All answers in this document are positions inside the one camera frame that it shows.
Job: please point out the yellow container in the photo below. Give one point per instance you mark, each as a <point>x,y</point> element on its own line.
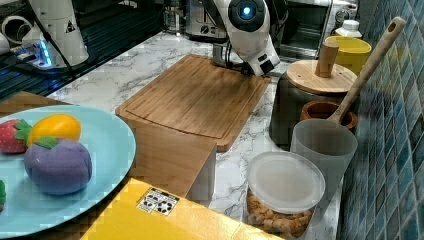
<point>352,53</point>

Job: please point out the light blue plate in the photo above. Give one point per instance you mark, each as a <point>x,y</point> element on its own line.
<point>27,209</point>

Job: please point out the bamboo cutting board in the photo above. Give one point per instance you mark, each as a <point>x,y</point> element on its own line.
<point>197,97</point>

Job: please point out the green toy piece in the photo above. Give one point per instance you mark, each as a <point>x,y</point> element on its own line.
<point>3,195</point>

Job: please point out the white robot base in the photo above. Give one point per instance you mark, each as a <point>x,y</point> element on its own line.
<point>55,36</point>

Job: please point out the frosted plastic cup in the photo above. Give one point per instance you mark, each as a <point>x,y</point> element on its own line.
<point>330,147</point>

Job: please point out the silver toaster oven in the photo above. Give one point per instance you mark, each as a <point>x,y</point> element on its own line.
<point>310,22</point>

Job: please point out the yellow toy fruit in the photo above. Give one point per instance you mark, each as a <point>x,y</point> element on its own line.
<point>56,125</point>

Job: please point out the brown ceramic cup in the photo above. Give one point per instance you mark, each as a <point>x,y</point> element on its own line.
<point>324,109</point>

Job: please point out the red toy strawberry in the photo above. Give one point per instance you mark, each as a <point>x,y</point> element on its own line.
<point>13,136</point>

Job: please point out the plastic jar of snacks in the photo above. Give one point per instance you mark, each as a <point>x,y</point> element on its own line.
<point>283,190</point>

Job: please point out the round wooden pot lid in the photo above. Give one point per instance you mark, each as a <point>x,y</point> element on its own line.
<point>322,76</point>

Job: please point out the yellow cardboard box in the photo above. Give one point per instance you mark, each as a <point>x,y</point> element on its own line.
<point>141,211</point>

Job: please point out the dark grey lidded pot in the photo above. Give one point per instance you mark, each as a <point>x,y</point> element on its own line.
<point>288,103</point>

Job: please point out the silver toaster appliance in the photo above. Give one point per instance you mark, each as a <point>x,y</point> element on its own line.
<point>199,25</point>

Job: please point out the white bottle cap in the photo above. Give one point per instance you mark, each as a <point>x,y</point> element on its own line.
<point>349,28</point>

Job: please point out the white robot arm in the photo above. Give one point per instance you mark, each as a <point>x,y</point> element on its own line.
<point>247,23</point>

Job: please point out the wooden spoon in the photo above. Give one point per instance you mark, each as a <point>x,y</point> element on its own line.
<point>386,41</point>

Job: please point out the purple toy eggplant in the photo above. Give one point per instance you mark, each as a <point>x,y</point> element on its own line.
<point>58,167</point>

